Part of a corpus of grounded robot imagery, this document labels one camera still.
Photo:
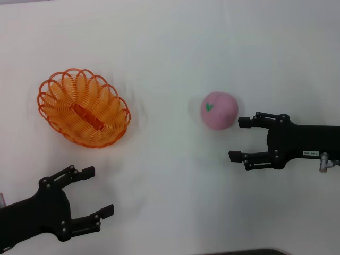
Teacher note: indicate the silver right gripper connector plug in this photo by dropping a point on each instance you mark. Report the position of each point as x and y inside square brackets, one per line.
[324, 162]

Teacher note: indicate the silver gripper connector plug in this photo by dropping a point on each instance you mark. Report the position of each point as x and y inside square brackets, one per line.
[1, 200]
[324, 162]

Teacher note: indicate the pink peach with green leaf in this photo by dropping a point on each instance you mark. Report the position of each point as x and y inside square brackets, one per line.
[219, 112]

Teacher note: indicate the dark rounded robot base edge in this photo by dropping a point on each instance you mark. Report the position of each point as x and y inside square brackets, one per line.
[252, 252]

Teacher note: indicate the orange plastic woven basket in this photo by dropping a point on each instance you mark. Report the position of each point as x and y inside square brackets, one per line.
[87, 117]

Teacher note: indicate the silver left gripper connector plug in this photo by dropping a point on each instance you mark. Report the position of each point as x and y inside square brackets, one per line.
[1, 200]

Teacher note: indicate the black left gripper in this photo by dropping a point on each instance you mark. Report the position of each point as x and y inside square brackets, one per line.
[50, 207]

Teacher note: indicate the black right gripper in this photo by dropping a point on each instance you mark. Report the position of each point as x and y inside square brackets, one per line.
[300, 140]

